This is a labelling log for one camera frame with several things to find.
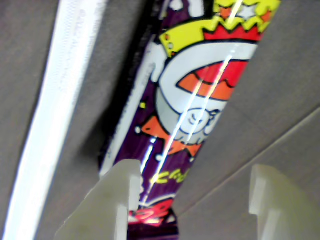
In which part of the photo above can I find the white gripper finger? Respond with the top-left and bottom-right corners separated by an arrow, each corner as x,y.
248,164 -> 320,240
53,159 -> 142,240

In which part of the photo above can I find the purple cartoon snack stick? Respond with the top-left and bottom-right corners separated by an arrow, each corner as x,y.
98,0 -> 282,240

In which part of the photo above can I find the long white wrapped stick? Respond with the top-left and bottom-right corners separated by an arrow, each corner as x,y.
0,0 -> 111,240

